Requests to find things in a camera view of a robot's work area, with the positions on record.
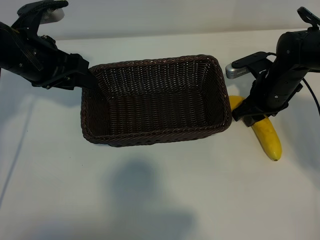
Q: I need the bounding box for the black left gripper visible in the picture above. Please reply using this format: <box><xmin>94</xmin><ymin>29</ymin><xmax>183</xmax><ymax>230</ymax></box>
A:
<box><xmin>0</xmin><ymin>21</ymin><xmax>99</xmax><ymax>92</ymax></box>

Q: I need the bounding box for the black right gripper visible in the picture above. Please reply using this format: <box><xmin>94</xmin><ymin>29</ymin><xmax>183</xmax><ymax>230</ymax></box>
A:
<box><xmin>231</xmin><ymin>58</ymin><xmax>305</xmax><ymax>127</ymax></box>

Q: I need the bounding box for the yellow banana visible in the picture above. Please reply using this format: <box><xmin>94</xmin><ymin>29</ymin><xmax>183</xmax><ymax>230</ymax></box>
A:
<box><xmin>228</xmin><ymin>95</ymin><xmax>283</xmax><ymax>162</ymax></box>

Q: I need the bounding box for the dark brown wicker basket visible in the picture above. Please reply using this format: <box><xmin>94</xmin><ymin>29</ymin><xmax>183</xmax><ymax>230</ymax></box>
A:
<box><xmin>80</xmin><ymin>54</ymin><xmax>233</xmax><ymax>148</ymax></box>

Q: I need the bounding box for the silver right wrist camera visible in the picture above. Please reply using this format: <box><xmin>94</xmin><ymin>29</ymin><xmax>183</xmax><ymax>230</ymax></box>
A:
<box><xmin>225</xmin><ymin>64</ymin><xmax>251</xmax><ymax>80</ymax></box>

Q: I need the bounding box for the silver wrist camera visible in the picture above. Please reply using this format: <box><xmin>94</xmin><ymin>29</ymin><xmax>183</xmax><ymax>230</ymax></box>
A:
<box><xmin>39</xmin><ymin>6</ymin><xmax>66</xmax><ymax>25</ymax></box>
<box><xmin>225</xmin><ymin>64</ymin><xmax>251</xmax><ymax>80</ymax></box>

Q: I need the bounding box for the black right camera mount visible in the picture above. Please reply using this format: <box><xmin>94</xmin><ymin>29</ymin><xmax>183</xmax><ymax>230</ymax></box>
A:
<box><xmin>231</xmin><ymin>51</ymin><xmax>274</xmax><ymax>70</ymax></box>

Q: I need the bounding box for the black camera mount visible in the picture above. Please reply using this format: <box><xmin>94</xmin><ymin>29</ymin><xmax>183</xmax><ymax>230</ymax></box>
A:
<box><xmin>231</xmin><ymin>51</ymin><xmax>274</xmax><ymax>70</ymax></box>
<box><xmin>11</xmin><ymin>0</ymin><xmax>70</xmax><ymax>33</ymax></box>

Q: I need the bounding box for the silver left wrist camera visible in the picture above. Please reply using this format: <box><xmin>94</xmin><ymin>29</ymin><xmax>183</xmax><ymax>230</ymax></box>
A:
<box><xmin>39</xmin><ymin>6</ymin><xmax>66</xmax><ymax>25</ymax></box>

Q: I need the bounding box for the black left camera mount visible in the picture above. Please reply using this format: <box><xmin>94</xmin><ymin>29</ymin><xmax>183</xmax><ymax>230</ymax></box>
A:
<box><xmin>11</xmin><ymin>0</ymin><xmax>70</xmax><ymax>33</ymax></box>

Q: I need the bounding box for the black cable loop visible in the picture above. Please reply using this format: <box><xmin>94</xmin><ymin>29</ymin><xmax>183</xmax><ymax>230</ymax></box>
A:
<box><xmin>296</xmin><ymin>6</ymin><xmax>320</xmax><ymax>26</ymax></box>

